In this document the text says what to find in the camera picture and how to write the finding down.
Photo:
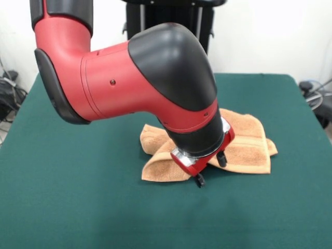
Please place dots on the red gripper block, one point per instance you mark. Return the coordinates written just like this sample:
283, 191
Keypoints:
197, 166

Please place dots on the orange terry towel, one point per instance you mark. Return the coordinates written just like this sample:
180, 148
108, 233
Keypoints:
249, 145

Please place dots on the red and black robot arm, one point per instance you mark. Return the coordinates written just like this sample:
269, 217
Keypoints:
129, 85

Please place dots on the dark green table cloth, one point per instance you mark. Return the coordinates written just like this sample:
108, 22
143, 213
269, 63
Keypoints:
77, 181

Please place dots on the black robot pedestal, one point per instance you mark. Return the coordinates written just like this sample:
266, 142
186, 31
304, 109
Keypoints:
168, 18

